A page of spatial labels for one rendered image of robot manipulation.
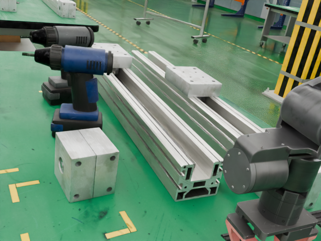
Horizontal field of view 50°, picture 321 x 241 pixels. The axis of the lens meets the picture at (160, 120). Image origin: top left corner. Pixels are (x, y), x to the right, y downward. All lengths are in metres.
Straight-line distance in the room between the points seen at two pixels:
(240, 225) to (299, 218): 0.09
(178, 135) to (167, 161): 0.12
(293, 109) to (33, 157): 0.55
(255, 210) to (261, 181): 0.10
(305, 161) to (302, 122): 0.05
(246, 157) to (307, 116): 0.09
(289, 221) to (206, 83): 0.58
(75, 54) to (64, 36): 0.20
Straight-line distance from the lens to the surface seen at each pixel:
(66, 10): 2.36
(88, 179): 0.64
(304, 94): 0.46
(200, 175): 0.71
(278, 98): 4.02
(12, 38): 3.90
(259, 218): 0.51
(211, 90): 1.02
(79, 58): 0.79
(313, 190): 0.78
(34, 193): 0.69
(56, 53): 0.79
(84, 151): 0.63
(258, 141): 0.43
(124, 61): 1.14
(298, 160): 0.46
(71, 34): 1.00
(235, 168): 0.43
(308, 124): 0.44
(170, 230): 0.63
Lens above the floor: 1.20
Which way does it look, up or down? 25 degrees down
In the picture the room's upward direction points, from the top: 10 degrees clockwise
